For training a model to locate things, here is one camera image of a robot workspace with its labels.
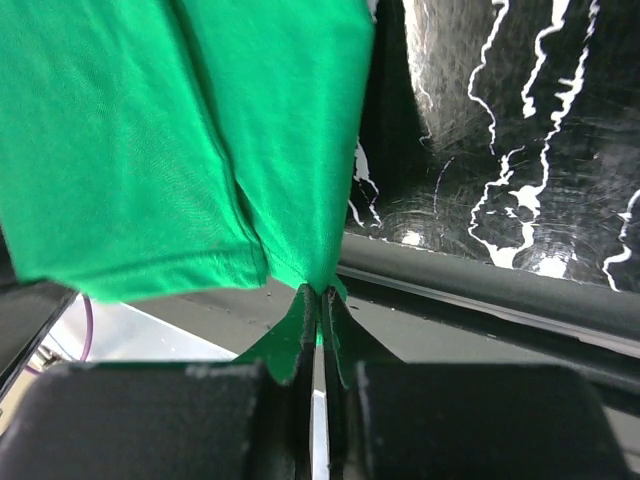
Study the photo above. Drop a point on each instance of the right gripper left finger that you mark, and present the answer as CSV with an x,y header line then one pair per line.
x,y
248,418

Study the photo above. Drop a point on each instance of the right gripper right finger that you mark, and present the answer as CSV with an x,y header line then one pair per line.
x,y
388,419

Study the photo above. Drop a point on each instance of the green t shirt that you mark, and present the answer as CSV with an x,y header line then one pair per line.
x,y
155,148

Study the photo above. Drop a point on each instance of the black marble pattern mat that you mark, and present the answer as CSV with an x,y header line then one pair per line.
x,y
505,132

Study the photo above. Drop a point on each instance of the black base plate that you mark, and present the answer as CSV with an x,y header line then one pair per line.
x,y
433,307

